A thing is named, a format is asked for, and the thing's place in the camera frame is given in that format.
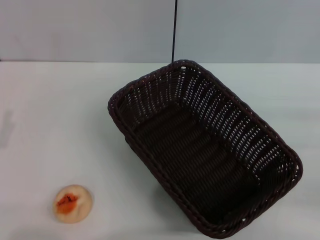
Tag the thin black vertical wall strip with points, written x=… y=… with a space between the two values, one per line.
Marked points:
x=174 y=30

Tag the black woven plastic basket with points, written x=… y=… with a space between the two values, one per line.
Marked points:
x=195 y=160

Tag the round bun with orange filling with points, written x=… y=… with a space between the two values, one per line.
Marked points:
x=75 y=207

